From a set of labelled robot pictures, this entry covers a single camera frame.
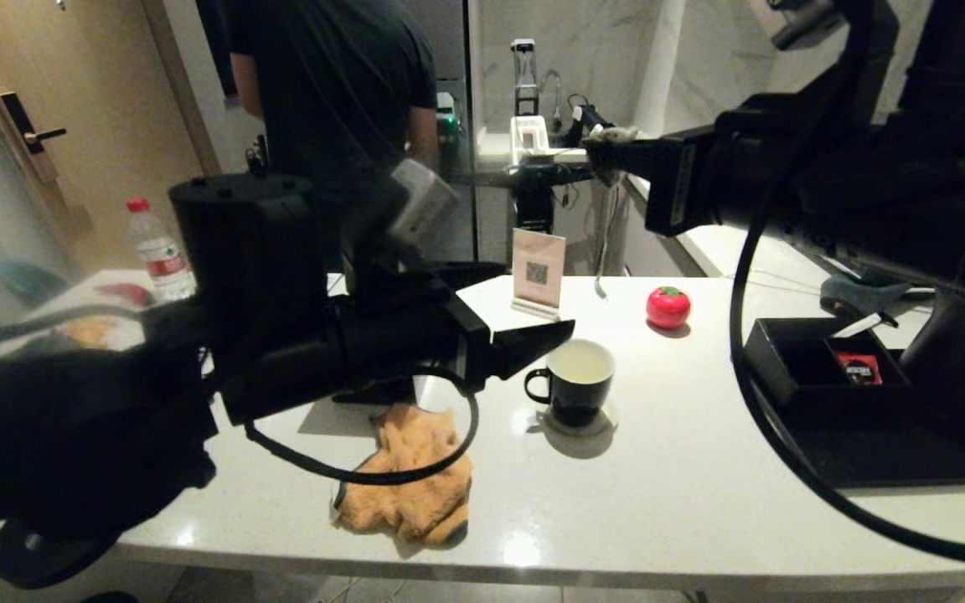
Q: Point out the round white coaster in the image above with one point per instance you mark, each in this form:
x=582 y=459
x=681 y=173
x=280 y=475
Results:
x=606 y=425

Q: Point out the person in black shirt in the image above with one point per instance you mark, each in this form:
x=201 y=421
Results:
x=340 y=100

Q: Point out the black round kettle base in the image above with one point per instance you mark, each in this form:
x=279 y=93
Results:
x=38 y=557

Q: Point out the black rectangular tray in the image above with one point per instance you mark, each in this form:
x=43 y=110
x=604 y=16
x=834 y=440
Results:
x=868 y=456

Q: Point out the black teleoperation rig stand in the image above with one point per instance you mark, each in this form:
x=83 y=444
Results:
x=533 y=177

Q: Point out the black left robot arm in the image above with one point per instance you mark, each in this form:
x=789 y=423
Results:
x=114 y=402

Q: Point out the black tripod stand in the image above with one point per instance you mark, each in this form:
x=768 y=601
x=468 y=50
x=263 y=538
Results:
x=258 y=159

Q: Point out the white stick sachet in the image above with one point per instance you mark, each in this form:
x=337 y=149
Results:
x=859 y=325

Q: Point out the white plastic stand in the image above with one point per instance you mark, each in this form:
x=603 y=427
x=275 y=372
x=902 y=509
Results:
x=528 y=138

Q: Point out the black mug white inside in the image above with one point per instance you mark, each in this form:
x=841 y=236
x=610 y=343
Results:
x=575 y=398

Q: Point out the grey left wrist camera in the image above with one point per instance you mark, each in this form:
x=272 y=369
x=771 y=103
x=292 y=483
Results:
x=420 y=205

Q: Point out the grey refrigerator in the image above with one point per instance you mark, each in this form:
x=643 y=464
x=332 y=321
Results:
x=453 y=50

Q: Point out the person's right forearm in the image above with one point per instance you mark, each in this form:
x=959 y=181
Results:
x=424 y=134

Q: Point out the person's left forearm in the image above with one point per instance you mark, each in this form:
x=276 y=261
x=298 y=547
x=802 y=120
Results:
x=246 y=92

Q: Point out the clear water bottle red cap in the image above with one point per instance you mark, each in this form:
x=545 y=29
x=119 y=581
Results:
x=161 y=260

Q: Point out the red tomato-shaped timer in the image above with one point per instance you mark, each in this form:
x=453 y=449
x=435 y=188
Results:
x=668 y=309

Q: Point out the dark grey cloth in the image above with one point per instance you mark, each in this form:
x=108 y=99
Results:
x=858 y=295

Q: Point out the teal cloth bundle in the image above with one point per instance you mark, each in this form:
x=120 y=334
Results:
x=30 y=283

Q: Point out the beige wooden door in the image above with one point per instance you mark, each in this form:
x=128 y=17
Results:
x=97 y=84

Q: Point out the grey device green light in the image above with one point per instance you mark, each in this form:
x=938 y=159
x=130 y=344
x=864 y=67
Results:
x=447 y=121

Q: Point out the small orange rag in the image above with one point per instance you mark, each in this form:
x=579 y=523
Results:
x=93 y=332

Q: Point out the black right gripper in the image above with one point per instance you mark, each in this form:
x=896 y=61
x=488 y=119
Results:
x=692 y=184

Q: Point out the red sachet packet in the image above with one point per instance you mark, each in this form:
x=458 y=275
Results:
x=859 y=367

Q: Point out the chrome faucet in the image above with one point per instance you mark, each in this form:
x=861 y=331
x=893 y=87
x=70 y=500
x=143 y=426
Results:
x=555 y=99

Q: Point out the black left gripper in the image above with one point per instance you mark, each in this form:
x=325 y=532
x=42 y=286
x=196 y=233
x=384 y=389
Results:
x=415 y=335

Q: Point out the red chili pepper toy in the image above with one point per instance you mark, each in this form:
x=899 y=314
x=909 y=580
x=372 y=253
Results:
x=126 y=293

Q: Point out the beige QR code sign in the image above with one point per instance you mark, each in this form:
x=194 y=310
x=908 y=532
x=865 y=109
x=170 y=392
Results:
x=538 y=268

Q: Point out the orange microfibre cloth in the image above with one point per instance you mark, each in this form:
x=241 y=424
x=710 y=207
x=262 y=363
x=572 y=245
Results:
x=415 y=502

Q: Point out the black compartment organizer box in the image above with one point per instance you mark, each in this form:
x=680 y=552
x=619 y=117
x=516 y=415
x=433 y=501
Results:
x=801 y=377

